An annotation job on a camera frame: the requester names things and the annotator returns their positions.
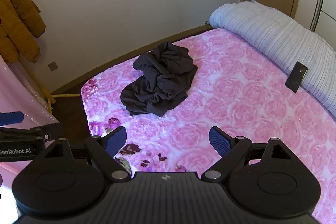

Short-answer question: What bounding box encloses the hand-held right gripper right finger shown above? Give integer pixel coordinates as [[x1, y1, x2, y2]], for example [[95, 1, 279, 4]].
[[202, 126, 302, 182]]

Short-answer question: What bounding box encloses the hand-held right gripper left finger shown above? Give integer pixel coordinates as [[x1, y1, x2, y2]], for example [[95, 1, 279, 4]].
[[34, 126, 131, 182]]

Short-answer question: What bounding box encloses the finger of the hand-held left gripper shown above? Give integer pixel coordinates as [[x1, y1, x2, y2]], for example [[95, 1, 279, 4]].
[[0, 122, 63, 141], [0, 112, 24, 126]]

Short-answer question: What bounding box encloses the dark grey garment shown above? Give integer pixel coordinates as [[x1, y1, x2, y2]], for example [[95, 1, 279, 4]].
[[121, 42, 198, 117]]

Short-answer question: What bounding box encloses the pink plastic cover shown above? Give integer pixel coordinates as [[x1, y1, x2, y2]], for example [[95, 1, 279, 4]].
[[0, 56, 61, 131]]

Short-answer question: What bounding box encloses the pink rose blanket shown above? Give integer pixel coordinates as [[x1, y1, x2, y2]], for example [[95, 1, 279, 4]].
[[81, 27, 336, 224]]

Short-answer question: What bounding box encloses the wooden coat rack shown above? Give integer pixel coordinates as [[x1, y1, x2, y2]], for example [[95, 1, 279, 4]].
[[34, 74, 80, 113]]

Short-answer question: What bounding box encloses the brown padded coat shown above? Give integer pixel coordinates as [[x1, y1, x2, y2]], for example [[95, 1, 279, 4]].
[[0, 0, 46, 63]]

